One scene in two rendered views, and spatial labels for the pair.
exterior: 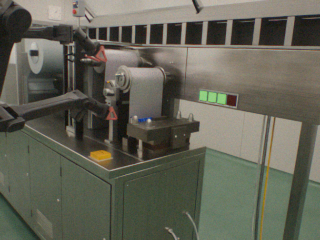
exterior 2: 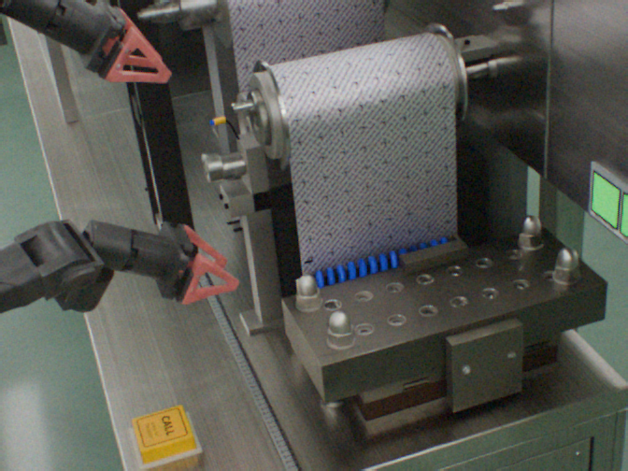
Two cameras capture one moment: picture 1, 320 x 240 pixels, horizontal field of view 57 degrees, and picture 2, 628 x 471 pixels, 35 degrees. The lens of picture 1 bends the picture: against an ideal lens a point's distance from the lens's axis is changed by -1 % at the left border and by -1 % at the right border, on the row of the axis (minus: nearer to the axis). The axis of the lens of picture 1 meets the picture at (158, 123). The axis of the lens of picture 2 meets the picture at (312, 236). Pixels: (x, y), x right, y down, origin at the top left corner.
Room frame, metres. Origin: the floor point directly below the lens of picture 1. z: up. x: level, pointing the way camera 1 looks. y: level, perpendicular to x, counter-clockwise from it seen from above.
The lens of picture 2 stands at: (0.56, -0.39, 1.78)
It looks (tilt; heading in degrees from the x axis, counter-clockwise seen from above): 31 degrees down; 28
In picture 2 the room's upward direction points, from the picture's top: 6 degrees counter-clockwise
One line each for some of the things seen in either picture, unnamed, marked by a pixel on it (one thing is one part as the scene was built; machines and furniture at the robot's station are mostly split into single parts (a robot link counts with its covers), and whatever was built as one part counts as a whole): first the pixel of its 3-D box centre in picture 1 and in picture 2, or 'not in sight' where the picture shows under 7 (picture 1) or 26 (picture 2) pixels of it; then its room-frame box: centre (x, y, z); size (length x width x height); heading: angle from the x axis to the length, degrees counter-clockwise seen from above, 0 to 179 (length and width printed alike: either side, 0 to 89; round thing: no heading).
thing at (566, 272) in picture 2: (191, 117); (567, 263); (1.67, -0.18, 1.05); 0.04 x 0.04 x 0.04
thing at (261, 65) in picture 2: (123, 79); (271, 115); (1.61, 0.20, 1.25); 0.15 x 0.01 x 0.15; 44
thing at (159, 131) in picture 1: (165, 127); (442, 308); (1.59, -0.03, 1.00); 0.40 x 0.16 x 0.06; 134
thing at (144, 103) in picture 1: (146, 105); (378, 206); (1.65, 0.08, 1.11); 0.23 x 0.01 x 0.18; 134
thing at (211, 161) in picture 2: (106, 92); (212, 166); (1.58, 0.29, 1.18); 0.04 x 0.02 x 0.04; 44
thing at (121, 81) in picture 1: (121, 79); (262, 117); (1.60, 0.21, 1.25); 0.07 x 0.02 x 0.07; 44
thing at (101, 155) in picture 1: (100, 155); (163, 434); (1.33, 0.26, 0.91); 0.07 x 0.07 x 0.02; 44
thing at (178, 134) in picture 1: (178, 137); (485, 365); (1.53, -0.11, 0.96); 0.10 x 0.03 x 0.11; 134
